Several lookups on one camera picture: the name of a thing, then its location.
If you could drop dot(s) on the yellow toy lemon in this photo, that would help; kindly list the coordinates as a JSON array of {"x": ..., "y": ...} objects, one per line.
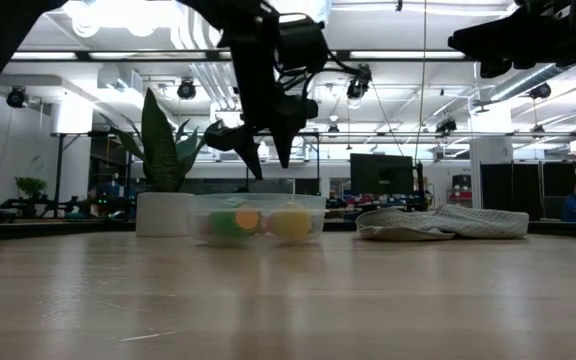
[{"x": 290, "y": 222}]

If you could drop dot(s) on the green snake plant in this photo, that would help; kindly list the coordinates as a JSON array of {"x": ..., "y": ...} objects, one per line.
[{"x": 160, "y": 150}]

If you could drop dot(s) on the black ceiling spotlight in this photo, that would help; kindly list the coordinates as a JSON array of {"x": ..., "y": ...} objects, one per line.
[
  {"x": 16, "y": 97},
  {"x": 358, "y": 86},
  {"x": 446, "y": 125},
  {"x": 186, "y": 89},
  {"x": 540, "y": 90}
]

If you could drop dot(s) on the black metal table frame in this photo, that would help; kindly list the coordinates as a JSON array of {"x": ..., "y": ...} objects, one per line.
[{"x": 408, "y": 55}]

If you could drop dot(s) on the grey waffle-weave cloth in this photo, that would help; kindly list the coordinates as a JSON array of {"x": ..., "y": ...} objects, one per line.
[{"x": 443, "y": 222}]

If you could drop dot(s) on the white plant pot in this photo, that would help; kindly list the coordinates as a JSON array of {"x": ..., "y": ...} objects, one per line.
[{"x": 163, "y": 215}]

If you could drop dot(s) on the clear plastic tupperware container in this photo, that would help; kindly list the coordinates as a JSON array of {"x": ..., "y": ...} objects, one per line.
[{"x": 318, "y": 220}]

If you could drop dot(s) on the green ribbed toy corn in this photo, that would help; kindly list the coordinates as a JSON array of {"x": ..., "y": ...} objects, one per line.
[{"x": 228, "y": 222}]

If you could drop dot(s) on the black computer monitor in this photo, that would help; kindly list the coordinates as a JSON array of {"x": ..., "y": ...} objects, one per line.
[{"x": 380, "y": 175}]

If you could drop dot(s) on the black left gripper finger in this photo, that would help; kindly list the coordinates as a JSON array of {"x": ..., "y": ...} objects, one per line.
[
  {"x": 285, "y": 140},
  {"x": 248, "y": 145}
]

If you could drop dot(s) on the black room partition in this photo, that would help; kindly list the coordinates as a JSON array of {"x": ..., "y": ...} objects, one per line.
[{"x": 518, "y": 190}]

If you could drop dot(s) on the small green potted plant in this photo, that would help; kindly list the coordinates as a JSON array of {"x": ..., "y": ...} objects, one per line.
[{"x": 30, "y": 186}]

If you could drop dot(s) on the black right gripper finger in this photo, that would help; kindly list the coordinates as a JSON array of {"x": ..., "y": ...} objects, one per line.
[{"x": 493, "y": 42}]

